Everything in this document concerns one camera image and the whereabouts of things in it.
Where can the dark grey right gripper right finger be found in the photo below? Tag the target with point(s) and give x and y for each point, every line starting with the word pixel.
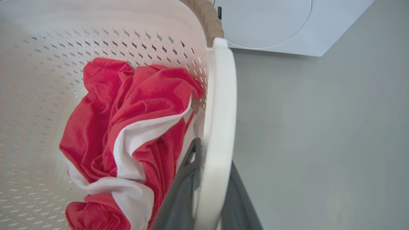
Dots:
pixel 235 204

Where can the white perforated plastic laundry basket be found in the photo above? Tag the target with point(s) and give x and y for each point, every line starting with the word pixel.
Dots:
pixel 41 105

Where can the red and white garment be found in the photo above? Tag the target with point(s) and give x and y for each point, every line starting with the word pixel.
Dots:
pixel 127 137

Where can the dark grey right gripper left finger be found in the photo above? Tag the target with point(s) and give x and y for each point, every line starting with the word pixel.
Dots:
pixel 179 198

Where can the white washing machine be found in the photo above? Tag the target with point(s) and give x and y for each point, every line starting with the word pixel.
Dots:
pixel 287 25

